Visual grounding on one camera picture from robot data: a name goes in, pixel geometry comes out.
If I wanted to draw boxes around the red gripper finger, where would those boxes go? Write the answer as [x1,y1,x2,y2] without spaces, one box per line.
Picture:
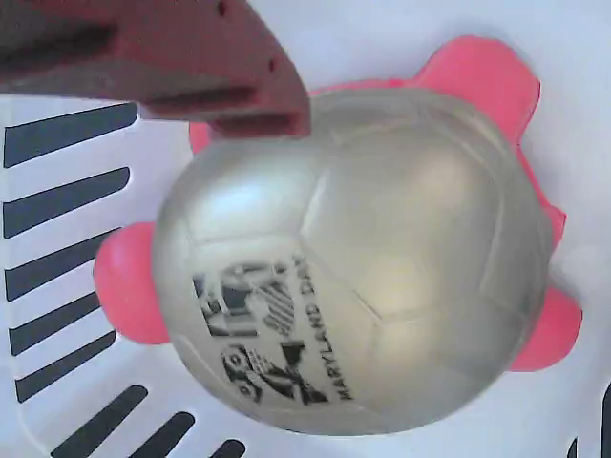
[0,0,313,140]

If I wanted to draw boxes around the pink turtle toy silver shell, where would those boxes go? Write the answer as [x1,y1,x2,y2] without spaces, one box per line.
[93,35,584,436]

